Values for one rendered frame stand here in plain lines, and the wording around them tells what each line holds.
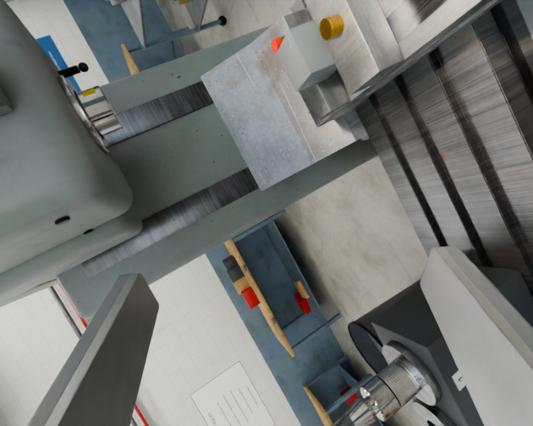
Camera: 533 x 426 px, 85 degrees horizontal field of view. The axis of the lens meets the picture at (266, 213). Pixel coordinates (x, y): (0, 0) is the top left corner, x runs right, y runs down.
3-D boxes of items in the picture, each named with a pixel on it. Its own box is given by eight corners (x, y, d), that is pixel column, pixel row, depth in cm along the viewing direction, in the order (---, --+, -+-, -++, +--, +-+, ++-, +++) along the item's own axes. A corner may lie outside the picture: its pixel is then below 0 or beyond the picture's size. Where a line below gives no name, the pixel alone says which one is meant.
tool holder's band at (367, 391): (360, 376, 41) (354, 381, 41) (384, 400, 37) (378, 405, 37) (370, 400, 43) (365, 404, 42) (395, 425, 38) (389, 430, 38)
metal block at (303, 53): (326, 14, 37) (288, 28, 35) (348, 57, 37) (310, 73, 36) (310, 40, 42) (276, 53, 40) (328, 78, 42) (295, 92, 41)
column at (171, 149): (470, -53, 99) (-42, 127, 58) (526, 73, 103) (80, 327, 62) (376, 40, 147) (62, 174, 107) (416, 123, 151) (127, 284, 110)
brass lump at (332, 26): (337, 8, 32) (325, 13, 32) (347, 27, 32) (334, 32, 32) (328, 22, 34) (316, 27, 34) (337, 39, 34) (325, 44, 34)
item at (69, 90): (51, 56, 27) (41, 58, 27) (98, 139, 28) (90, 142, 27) (82, 97, 35) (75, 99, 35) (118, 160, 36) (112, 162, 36)
